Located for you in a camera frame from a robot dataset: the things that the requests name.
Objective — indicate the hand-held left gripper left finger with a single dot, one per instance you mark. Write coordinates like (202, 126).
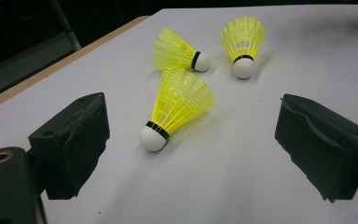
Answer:
(74, 146)

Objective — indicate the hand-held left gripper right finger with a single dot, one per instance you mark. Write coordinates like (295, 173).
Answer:
(323, 149)

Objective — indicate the yellow shuttlecock with white cork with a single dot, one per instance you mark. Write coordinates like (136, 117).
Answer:
(244, 67)
(202, 61)
(151, 139)

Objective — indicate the white table cover sheet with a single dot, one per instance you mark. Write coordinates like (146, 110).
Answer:
(245, 140)

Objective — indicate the grey metal floor rail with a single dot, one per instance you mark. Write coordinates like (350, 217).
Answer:
(28, 68)

